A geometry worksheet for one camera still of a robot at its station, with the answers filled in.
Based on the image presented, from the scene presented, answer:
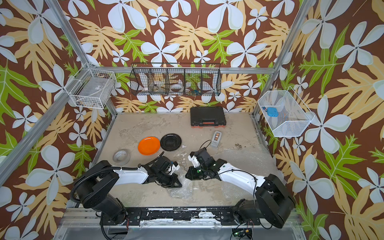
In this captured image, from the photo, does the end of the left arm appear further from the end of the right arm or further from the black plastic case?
the black plastic case

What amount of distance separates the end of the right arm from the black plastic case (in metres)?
0.35

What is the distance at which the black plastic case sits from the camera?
1.10 metres

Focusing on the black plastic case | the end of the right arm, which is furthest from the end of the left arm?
the black plastic case

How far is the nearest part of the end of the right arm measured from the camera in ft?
2.00
